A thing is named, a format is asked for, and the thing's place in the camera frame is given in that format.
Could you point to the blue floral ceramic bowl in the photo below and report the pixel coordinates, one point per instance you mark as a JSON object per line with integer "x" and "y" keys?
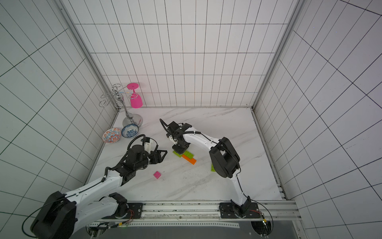
{"x": 130, "y": 131}

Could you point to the chrome glass holder stand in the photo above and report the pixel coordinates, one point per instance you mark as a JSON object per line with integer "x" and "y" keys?
{"x": 119, "y": 95}

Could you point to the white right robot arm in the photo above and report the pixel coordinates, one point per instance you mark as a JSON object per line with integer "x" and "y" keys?
{"x": 224, "y": 157}

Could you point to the pink wine glass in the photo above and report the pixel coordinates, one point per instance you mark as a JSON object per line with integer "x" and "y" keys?
{"x": 135, "y": 99}

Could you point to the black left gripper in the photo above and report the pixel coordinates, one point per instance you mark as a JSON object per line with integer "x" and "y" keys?
{"x": 154, "y": 154}

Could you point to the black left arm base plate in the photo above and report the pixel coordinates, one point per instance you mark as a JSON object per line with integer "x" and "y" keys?
{"x": 127, "y": 212}

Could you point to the orange patterned ceramic bowl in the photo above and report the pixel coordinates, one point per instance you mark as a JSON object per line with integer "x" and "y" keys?
{"x": 112, "y": 135}

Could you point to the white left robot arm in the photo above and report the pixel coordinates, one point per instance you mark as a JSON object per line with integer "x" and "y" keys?
{"x": 64, "y": 214}

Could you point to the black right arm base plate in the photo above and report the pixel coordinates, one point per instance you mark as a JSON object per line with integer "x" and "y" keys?
{"x": 232, "y": 211}

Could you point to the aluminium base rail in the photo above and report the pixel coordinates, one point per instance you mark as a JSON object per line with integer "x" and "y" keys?
{"x": 199, "y": 213}

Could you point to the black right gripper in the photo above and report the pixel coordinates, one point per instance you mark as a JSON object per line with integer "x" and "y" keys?
{"x": 179, "y": 145}

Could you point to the pink square lego brick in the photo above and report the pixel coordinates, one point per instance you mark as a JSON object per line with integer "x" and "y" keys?
{"x": 157, "y": 175}

